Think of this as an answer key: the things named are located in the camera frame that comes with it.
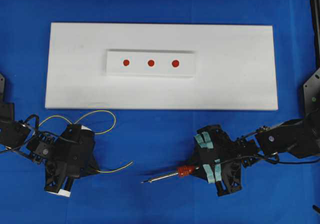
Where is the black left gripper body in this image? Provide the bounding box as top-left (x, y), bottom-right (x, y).
top-left (26, 132), bottom-right (65, 169)

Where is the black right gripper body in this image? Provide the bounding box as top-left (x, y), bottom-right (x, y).
top-left (224, 134), bottom-right (260, 177)

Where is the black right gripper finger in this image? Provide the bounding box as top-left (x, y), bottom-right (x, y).
top-left (194, 125), bottom-right (236, 164)
top-left (192, 159), bottom-right (227, 184)

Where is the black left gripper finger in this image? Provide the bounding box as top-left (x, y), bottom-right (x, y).
top-left (58, 178), bottom-right (74, 197)
top-left (54, 124), bottom-right (97, 179)

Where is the red handled soldering iron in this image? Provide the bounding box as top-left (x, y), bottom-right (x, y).
top-left (140, 166), bottom-right (199, 184)

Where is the yellow solder wire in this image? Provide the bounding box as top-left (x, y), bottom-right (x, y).
top-left (38, 110), bottom-right (134, 174)

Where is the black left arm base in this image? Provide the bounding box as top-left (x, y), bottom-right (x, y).
top-left (0, 74), bottom-right (15, 121)

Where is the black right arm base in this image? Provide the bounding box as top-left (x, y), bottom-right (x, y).
top-left (303, 68), bottom-right (320, 115)

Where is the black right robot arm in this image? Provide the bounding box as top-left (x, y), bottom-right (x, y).
top-left (188, 110), bottom-right (320, 188)

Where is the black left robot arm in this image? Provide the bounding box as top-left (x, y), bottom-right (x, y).
top-left (0, 104), bottom-right (99, 198)

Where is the blue table cloth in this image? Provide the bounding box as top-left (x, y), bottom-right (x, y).
top-left (0, 0), bottom-right (320, 224)

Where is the large white foam board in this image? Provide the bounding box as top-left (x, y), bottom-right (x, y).
top-left (45, 22), bottom-right (278, 111)

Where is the small white raised plate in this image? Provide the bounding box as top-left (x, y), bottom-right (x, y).
top-left (106, 49), bottom-right (197, 78)

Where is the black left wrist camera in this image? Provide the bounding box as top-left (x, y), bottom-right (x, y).
top-left (44, 160), bottom-right (73, 196)

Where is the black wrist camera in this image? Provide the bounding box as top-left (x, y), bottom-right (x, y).
top-left (215, 169), bottom-right (242, 197)
top-left (44, 160), bottom-right (73, 196)

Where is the black soldering iron cable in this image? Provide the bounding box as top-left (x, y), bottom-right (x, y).
top-left (214, 156), bottom-right (320, 166)

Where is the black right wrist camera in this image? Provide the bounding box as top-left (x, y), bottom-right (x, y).
top-left (215, 169), bottom-right (242, 197)

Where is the black stand post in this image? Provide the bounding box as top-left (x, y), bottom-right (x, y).
top-left (310, 0), bottom-right (320, 68)

